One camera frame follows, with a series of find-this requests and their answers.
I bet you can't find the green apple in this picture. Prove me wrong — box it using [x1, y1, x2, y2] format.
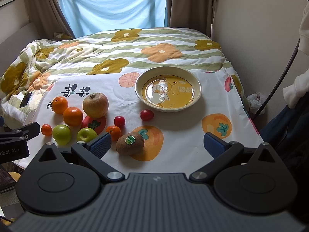
[76, 127, 97, 143]
[52, 124, 72, 146]

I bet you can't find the tiny orange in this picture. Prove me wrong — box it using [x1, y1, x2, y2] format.
[41, 124, 52, 137]

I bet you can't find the small orange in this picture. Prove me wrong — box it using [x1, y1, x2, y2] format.
[105, 125, 121, 142]

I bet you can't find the brown kiwi with sticker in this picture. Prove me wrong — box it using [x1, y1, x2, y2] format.
[116, 132, 144, 156]

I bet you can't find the large orange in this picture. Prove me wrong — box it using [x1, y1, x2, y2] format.
[62, 107, 84, 127]

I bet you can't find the red cherry tomato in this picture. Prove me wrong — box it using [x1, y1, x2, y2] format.
[140, 109, 154, 121]
[114, 116, 126, 128]

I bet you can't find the medium orange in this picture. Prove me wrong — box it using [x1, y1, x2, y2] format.
[52, 96, 68, 114]

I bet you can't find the large yellowish red apple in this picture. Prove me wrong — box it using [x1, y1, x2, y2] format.
[82, 93, 109, 119]

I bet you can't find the black smartphone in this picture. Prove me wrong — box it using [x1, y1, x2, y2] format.
[19, 92, 32, 108]

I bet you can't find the floral striped quilt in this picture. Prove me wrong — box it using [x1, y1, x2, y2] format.
[1, 28, 249, 129]

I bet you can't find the white plastic bag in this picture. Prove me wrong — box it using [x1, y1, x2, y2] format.
[247, 92, 266, 114]

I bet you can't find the white fruit print cloth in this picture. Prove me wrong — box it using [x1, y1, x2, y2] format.
[25, 68, 262, 174]

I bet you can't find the yellow cartoon ceramic plate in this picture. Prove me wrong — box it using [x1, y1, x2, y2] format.
[135, 66, 202, 112]

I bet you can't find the white garment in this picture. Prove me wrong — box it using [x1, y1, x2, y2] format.
[282, 3, 309, 108]

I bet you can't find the brown curtain left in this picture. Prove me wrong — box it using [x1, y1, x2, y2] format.
[24, 0, 75, 39]

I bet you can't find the brown curtain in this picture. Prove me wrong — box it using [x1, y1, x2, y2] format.
[24, 0, 75, 39]
[166, 0, 213, 37]

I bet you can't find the light blue window cloth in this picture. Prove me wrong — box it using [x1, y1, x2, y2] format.
[59, 0, 167, 38]

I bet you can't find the brown curtain right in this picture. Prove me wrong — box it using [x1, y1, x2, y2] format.
[166, 0, 213, 37]

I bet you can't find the black cable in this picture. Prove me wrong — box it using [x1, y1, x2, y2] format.
[254, 38, 301, 116]

